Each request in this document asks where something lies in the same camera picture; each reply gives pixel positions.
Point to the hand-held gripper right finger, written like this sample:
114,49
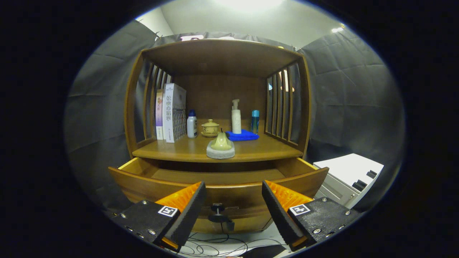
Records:
279,215

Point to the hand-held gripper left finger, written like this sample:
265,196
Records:
189,215

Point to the wooden drawer with black knob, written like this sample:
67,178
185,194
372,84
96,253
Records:
233,195

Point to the green pear ornament grey base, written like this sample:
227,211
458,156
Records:
220,145

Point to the wooden cabinet door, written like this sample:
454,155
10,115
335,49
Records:
251,224
208,225

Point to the wooden countertop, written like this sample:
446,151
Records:
265,148

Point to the brown wooden cabinet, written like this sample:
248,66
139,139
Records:
218,57

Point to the dark flat object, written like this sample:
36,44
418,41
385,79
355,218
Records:
261,252

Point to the white machine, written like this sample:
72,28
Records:
349,168

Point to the folded blue cloth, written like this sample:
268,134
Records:
245,135

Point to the white bottle with blue cap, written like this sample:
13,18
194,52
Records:
192,127

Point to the yellow lidded teacup with saucer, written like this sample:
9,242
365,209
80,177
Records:
209,128

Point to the blue cylindrical bottle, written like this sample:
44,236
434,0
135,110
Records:
255,123

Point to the thin purple book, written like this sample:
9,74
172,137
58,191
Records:
159,118

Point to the thick white book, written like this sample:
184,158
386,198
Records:
170,114

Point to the white pump bottle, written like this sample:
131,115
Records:
236,120

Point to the small ceiling light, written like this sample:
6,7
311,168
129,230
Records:
337,29

